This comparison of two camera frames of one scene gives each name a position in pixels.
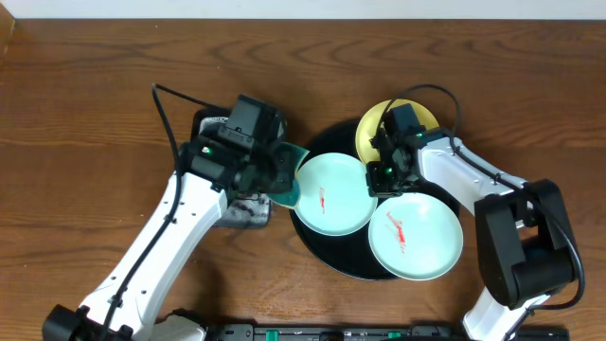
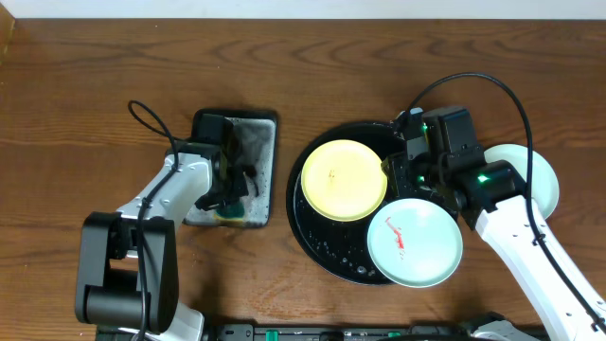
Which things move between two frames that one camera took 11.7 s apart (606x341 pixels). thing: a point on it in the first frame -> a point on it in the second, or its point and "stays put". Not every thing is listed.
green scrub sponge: x=290 y=198 -> x=231 y=215
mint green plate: x=332 y=196 -> x=544 y=182
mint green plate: x=415 y=236 stays put
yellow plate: x=371 y=121 -> x=344 y=180
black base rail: x=367 y=332 stays put
